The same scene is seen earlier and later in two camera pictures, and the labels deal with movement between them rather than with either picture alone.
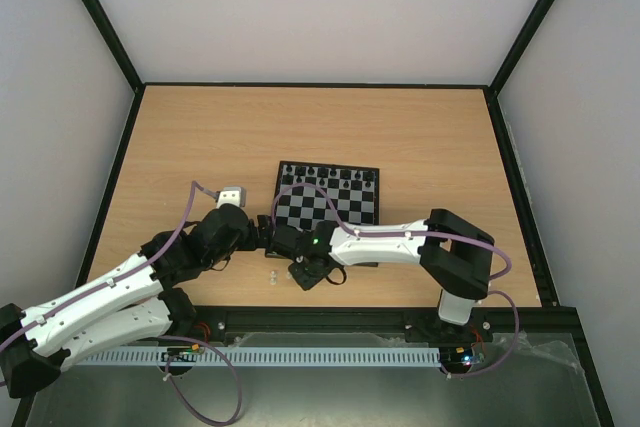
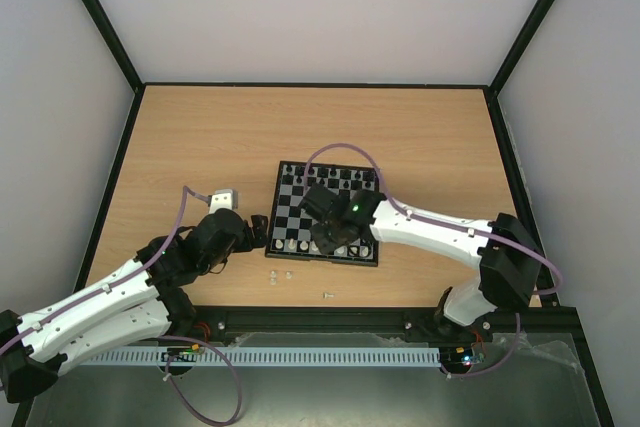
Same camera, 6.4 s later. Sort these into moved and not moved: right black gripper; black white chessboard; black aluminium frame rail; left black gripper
Moved: right black gripper
Not moved: left black gripper; black aluminium frame rail; black white chessboard
